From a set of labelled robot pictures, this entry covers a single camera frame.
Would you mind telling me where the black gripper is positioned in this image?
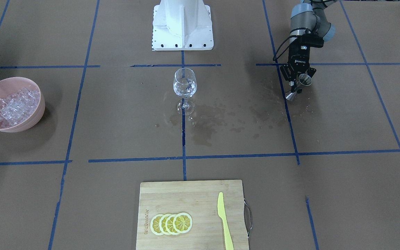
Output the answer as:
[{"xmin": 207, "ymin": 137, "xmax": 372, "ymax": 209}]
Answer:
[{"xmin": 280, "ymin": 44, "xmax": 310, "ymax": 86}]

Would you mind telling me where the steel double jigger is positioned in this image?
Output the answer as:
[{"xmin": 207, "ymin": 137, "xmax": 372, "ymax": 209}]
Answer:
[{"xmin": 285, "ymin": 73, "xmax": 312, "ymax": 101}]

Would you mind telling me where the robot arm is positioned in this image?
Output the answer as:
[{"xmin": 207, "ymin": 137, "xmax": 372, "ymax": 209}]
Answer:
[{"xmin": 280, "ymin": 0, "xmax": 337, "ymax": 92}]

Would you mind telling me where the clear wine glass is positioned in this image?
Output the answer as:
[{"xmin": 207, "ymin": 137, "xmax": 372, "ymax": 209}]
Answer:
[{"xmin": 173, "ymin": 68, "xmax": 197, "ymax": 115}]

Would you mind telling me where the clear ice cubes pile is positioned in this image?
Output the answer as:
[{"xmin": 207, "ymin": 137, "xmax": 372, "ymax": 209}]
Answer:
[{"xmin": 0, "ymin": 87, "xmax": 40, "ymax": 128}]

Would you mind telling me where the bamboo cutting board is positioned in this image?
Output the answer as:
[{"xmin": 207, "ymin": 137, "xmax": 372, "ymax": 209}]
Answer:
[{"xmin": 135, "ymin": 180, "xmax": 249, "ymax": 250}]

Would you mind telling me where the yellow plastic knife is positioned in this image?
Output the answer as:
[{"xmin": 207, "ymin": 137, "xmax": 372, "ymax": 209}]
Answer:
[{"xmin": 216, "ymin": 192, "xmax": 234, "ymax": 250}]

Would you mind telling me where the lemon slice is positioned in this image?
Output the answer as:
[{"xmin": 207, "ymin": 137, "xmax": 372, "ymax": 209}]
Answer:
[
  {"xmin": 151, "ymin": 214, "xmax": 164, "ymax": 236},
  {"xmin": 173, "ymin": 212, "xmax": 193, "ymax": 234},
  {"xmin": 165, "ymin": 214, "xmax": 180, "ymax": 235},
  {"xmin": 159, "ymin": 213, "xmax": 173, "ymax": 235}
]

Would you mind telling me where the pink bowl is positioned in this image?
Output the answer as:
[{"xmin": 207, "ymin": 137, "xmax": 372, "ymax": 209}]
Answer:
[{"xmin": 0, "ymin": 77, "xmax": 45, "ymax": 133}]

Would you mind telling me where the white pedestal base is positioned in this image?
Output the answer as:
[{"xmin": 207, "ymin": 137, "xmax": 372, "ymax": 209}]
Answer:
[{"xmin": 151, "ymin": 0, "xmax": 214, "ymax": 51}]

